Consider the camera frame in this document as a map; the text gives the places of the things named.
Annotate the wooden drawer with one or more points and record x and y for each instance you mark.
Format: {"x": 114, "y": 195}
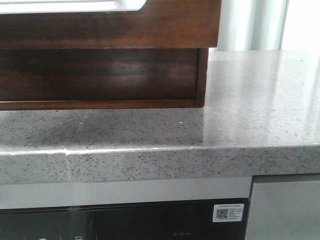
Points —
{"x": 158, "y": 24}
{"x": 100, "y": 75}

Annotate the dark wooden drawer cabinet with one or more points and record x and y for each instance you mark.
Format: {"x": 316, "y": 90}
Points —
{"x": 202, "y": 80}

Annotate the white tray in drawer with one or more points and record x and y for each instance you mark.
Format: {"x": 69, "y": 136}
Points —
{"x": 68, "y": 6}

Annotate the white QR code sticker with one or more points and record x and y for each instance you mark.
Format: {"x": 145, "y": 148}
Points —
{"x": 228, "y": 212}

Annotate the black built-in oven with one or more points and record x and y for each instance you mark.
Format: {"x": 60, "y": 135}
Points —
{"x": 161, "y": 220}

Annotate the white curtain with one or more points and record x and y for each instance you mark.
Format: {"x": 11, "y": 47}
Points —
{"x": 248, "y": 25}

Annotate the grey cabinet door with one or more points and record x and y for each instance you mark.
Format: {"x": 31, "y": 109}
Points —
{"x": 284, "y": 211}

